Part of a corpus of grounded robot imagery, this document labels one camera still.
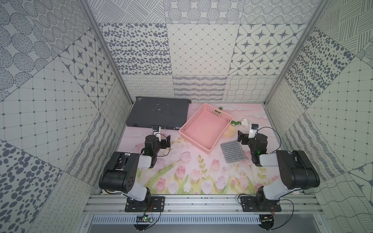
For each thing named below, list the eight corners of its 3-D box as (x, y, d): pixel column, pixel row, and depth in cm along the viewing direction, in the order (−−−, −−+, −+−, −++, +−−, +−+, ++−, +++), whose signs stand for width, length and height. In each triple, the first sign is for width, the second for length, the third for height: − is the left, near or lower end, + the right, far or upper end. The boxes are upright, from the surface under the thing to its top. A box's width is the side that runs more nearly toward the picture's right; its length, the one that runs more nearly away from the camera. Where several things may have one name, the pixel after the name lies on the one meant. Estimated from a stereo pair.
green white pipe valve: (232, 127, 107) (232, 125, 105) (230, 120, 111) (231, 118, 109) (248, 127, 107) (249, 125, 105) (246, 121, 111) (247, 118, 109)
